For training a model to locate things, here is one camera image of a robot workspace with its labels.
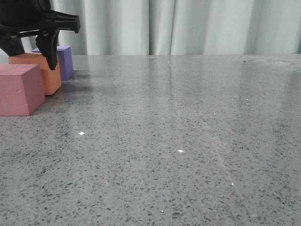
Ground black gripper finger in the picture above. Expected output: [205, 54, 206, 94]
[0, 32, 25, 57]
[35, 30, 59, 70]

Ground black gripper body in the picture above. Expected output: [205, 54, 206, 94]
[0, 0, 80, 35]

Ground orange foam cube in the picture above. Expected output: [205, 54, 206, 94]
[8, 53, 61, 96]

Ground purple foam cube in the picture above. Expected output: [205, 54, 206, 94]
[31, 45, 74, 81]

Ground pink foam cube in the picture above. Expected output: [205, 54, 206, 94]
[0, 64, 45, 116]

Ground grey-green curtain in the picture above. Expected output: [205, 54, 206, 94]
[21, 0, 301, 56]

